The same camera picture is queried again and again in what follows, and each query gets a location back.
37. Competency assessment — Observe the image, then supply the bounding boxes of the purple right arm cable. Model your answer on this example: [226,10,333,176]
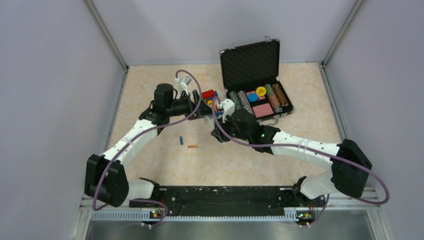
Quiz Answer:
[211,96,391,206]

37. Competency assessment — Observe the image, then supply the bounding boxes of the black poker chip case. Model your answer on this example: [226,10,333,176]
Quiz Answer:
[219,36,295,121]

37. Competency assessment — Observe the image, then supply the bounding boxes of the brown orange chip stack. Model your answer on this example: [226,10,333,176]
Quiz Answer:
[271,83,289,107]

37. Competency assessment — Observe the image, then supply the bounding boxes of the red blue brick truck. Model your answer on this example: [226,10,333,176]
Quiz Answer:
[201,89,218,106]

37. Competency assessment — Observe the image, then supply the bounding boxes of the blue purple chip stack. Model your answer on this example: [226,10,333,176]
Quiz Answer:
[237,90,255,116]

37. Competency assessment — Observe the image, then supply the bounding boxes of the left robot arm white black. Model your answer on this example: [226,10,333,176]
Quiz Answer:
[84,83,212,207]

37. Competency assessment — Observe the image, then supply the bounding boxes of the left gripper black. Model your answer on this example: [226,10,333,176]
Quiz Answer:
[166,89,216,121]

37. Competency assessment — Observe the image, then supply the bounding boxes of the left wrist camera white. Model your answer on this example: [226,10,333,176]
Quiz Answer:
[174,76,192,96]

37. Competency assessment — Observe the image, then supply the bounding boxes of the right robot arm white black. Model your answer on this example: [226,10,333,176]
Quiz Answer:
[211,109,372,206]

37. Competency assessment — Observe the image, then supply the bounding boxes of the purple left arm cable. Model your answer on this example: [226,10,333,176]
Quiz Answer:
[92,69,204,212]

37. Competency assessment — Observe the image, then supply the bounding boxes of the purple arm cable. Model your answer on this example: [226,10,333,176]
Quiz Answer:
[92,69,204,212]
[211,96,391,206]

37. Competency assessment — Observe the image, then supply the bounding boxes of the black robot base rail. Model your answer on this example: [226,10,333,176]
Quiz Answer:
[129,186,326,221]

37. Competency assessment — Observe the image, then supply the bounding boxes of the orange blue toy car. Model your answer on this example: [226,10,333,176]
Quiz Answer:
[213,103,224,119]

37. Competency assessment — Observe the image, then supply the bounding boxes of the green purple chip stack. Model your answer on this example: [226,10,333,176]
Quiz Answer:
[229,91,243,110]

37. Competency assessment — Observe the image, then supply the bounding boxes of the yellow dealer button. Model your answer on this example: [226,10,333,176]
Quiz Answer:
[255,86,267,97]

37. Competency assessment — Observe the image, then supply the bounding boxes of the pink card deck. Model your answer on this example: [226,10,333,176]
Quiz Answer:
[252,103,274,119]

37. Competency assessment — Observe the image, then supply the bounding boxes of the blue poker chip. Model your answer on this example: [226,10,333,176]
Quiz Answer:
[247,92,259,102]

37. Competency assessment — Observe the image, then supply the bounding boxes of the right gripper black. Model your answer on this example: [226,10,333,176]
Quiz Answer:
[212,110,252,143]

